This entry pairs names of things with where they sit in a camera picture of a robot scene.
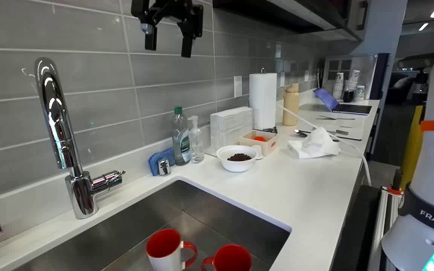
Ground blue sponge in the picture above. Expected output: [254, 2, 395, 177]
[146, 147, 176, 178]

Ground metal spoon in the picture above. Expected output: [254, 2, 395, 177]
[294, 127, 313, 139]

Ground crumpled white cloth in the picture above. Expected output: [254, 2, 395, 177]
[286, 126, 342, 162]

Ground black wire towel holder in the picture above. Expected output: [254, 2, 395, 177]
[254, 124, 280, 136]

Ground yellow post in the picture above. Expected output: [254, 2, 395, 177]
[398, 104, 425, 192]

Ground blue open laptop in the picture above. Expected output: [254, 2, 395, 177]
[312, 86, 374, 116]

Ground white folded napkin stack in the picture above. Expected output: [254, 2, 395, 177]
[209, 106, 254, 151]

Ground white bowl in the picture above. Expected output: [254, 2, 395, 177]
[214, 144, 264, 175]

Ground small wooden box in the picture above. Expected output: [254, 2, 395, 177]
[238, 130, 280, 157]

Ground white paper towel roll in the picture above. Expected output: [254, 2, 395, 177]
[247, 71, 279, 132]

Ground dark brown grounds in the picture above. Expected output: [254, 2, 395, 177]
[226, 153, 254, 163]

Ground tan bottle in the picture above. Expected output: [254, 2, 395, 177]
[282, 82, 301, 129]

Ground overhead cabinet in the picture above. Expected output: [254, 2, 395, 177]
[211, 0, 371, 43]

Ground stainless steel sink basin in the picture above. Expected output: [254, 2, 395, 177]
[12, 178, 292, 271]

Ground red inside white mug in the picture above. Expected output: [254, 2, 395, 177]
[200, 243, 254, 271]
[144, 228, 199, 271]

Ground green dish soap bottle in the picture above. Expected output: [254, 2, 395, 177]
[170, 106, 193, 168]

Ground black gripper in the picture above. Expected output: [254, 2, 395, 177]
[129, 0, 205, 59]

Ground tall chrome kitchen faucet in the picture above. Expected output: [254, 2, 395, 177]
[33, 56, 126, 222]

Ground white wall outlet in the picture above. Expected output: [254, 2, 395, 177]
[232, 74, 244, 100]

